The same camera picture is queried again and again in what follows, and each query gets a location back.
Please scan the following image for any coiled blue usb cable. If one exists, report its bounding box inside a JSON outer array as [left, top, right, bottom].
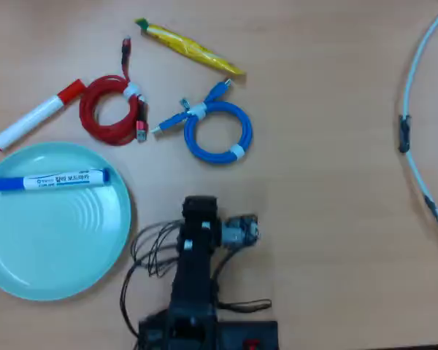
[[151, 79, 254, 165]]

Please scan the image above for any light green bowl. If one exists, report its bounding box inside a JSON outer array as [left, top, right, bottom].
[[0, 141, 132, 302]]

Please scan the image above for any red whiteboard marker pen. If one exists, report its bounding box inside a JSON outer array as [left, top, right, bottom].
[[0, 79, 84, 152]]

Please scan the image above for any black camera cable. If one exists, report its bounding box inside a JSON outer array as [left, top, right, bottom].
[[210, 246, 242, 282]]

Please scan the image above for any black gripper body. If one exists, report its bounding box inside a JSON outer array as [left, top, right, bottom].
[[178, 195, 223, 257]]

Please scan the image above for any coiled red usb cable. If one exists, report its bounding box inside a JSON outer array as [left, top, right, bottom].
[[79, 35, 149, 147]]

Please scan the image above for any black cable sleeve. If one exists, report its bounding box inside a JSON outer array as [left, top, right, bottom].
[[398, 114, 412, 154]]

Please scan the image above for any long white cable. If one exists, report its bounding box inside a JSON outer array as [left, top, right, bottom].
[[400, 0, 438, 235]]

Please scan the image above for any blue whiteboard marker pen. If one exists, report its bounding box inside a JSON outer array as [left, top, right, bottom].
[[0, 167, 111, 193]]

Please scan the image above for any black tape wrap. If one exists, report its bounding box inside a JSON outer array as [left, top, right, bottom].
[[423, 195, 438, 220]]

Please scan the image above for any yellow snack packet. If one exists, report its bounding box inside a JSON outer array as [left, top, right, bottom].
[[134, 17, 247, 77]]

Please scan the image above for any gripper camera circuit board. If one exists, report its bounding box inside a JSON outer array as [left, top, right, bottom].
[[220, 214, 261, 250]]

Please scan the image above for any black strap loop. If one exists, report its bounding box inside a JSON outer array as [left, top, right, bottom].
[[218, 298, 273, 314]]

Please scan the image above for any black wire bundle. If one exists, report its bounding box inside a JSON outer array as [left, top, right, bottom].
[[119, 219, 186, 340]]

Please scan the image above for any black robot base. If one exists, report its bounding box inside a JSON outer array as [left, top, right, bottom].
[[137, 309, 280, 350]]

